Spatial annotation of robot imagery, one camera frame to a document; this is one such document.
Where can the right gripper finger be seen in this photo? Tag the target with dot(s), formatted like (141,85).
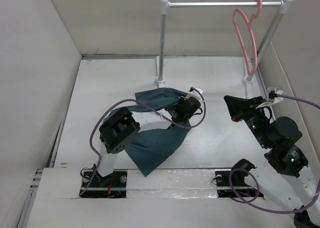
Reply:
(238,113)
(236,104)

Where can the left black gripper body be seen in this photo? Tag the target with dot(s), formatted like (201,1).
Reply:
(181,101)

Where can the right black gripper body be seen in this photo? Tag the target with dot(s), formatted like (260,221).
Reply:
(256,118)

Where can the dark teal t shirt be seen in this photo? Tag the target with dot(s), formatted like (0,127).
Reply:
(149,149)

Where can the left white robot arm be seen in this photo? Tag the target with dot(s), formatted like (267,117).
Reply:
(121,126)

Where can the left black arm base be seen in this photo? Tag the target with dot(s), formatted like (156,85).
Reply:
(113,186)

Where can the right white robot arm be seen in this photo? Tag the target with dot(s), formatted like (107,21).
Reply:
(279,137)

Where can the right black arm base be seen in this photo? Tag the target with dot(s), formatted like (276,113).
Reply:
(221,180)

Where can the white and silver clothes rack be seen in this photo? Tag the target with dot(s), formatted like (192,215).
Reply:
(249,11)

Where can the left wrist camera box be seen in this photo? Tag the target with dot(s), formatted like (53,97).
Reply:
(195,93)

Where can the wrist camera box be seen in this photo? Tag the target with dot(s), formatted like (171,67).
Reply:
(195,93)
(272,97)

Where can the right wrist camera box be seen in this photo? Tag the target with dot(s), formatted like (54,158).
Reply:
(272,97)

